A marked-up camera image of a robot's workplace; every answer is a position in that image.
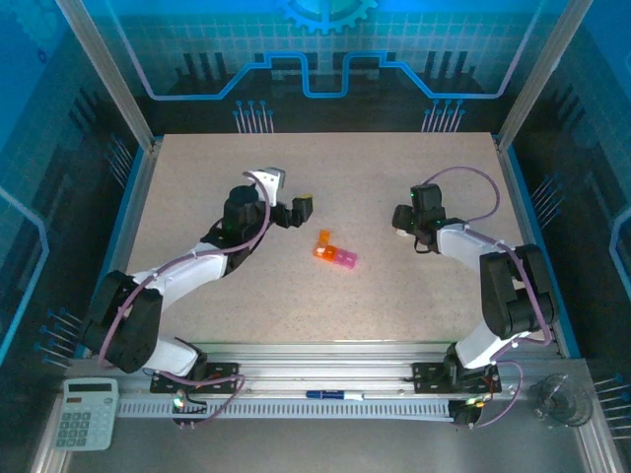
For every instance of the orange pink pill organizer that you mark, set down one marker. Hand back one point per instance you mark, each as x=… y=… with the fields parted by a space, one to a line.
x=345 y=257

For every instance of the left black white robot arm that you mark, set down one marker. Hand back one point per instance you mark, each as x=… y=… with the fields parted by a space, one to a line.
x=187 y=266

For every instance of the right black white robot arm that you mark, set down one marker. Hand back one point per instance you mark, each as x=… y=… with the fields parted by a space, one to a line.
x=508 y=290

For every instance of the blue table edge trim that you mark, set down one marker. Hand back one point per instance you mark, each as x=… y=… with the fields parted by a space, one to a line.
x=129 y=197
x=526 y=197

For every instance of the blue marker pen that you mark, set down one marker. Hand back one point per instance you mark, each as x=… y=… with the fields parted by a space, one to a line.
x=330 y=395

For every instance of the small black control module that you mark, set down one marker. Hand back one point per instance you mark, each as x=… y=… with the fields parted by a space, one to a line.
x=466 y=415
x=181 y=401

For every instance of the clear glass beaker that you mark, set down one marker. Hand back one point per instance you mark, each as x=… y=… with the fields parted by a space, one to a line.
x=562 y=400

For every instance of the white desk calculator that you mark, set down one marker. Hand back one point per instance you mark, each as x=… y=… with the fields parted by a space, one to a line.
x=86 y=414

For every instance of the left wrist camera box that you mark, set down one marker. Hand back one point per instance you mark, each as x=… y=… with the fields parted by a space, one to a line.
x=268 y=182

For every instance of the aluminium table side rail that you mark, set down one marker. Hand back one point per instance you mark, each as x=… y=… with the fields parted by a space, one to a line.
x=142 y=197
x=512 y=197

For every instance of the aluminium frame beam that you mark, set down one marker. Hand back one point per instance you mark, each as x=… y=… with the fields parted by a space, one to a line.
x=320 y=359

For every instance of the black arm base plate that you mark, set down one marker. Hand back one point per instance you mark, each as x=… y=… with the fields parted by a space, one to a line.
x=222 y=379
x=429 y=378

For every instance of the aluminium corner post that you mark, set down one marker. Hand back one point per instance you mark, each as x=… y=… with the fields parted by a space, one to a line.
x=112 y=79
x=538 y=79

